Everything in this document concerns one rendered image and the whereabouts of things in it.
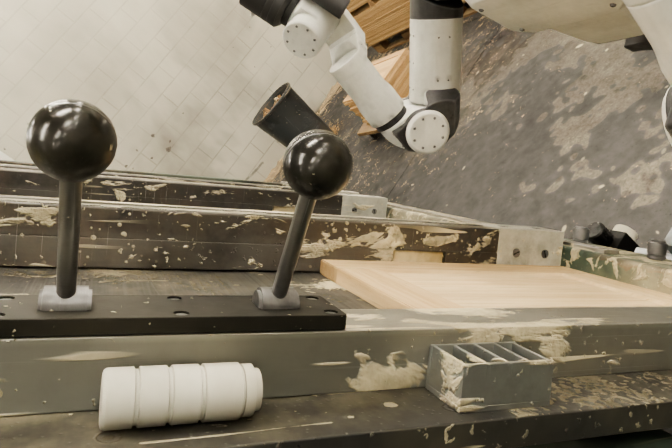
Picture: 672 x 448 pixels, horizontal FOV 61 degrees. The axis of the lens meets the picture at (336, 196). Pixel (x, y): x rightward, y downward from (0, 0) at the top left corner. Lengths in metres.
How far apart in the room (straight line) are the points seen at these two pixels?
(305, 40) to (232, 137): 5.22
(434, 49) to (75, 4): 5.34
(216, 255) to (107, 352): 0.38
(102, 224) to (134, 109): 5.30
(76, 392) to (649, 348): 0.42
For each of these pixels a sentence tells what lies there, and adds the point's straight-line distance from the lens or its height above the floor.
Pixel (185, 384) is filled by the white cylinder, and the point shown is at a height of 1.42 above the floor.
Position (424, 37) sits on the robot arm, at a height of 1.25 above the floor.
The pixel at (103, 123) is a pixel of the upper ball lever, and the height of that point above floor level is 1.53.
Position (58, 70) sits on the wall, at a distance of 5.98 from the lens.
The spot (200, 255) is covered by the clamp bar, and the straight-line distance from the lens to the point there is 0.70.
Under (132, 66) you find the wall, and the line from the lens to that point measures 6.04.
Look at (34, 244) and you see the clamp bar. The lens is 0.69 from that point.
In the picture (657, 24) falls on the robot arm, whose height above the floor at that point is 1.28.
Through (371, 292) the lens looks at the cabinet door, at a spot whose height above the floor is 1.23.
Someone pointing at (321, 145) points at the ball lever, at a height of 1.44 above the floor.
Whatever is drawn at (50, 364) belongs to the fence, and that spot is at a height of 1.47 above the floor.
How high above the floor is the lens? 1.52
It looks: 20 degrees down
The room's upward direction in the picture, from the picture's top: 50 degrees counter-clockwise
